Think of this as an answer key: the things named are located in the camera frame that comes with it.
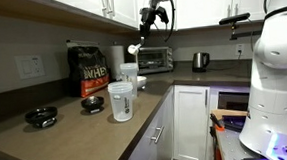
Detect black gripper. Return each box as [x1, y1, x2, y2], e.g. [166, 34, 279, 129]
[136, 6, 160, 46]

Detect white plastic scoop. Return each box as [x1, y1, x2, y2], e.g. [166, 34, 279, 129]
[126, 42, 143, 56]

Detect tall clear shaker cup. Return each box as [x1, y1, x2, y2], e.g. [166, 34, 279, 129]
[119, 61, 142, 100]

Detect short clear shaker cup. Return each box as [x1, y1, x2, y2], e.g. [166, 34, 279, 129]
[107, 80, 136, 123]

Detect black round bowl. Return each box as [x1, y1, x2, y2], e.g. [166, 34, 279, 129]
[23, 105, 59, 130]

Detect silver toaster oven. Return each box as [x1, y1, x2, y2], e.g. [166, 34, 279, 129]
[135, 45, 175, 75]

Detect white paper towel roll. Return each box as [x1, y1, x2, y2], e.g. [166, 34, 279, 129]
[109, 40, 127, 82]

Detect black whey protein bag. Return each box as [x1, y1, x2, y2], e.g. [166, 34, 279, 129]
[65, 37, 112, 100]

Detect steel electric kettle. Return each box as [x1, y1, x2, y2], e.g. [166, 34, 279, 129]
[190, 51, 212, 74]

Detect white upper kitchen cabinets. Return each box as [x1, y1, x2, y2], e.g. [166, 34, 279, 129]
[42, 0, 287, 39]

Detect lower kitchen cabinets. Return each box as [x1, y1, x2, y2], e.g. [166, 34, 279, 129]
[115, 79, 257, 160]

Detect black built-in appliance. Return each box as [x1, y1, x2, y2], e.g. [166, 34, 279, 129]
[216, 89, 252, 113]

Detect orange black clamp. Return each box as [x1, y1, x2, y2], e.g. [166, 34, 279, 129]
[209, 112, 227, 133]

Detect wooden board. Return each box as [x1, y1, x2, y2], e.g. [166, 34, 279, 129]
[209, 107, 249, 121]

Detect perforated robot mounting table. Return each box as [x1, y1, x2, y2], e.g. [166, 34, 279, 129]
[215, 122, 287, 160]

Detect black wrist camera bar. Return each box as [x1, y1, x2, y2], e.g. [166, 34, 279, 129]
[155, 5, 170, 25]

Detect silver cabinet door handle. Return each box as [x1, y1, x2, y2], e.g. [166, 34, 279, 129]
[202, 88, 210, 107]

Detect black stereo camera on mount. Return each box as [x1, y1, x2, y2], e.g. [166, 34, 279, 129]
[218, 11, 264, 42]

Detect silver drawer handle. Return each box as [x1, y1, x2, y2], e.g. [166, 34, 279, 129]
[149, 125, 166, 145]

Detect small white wall outlet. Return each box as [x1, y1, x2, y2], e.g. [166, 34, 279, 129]
[234, 43, 245, 56]

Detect white wall outlet plate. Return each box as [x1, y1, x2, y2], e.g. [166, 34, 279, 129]
[14, 53, 46, 81]

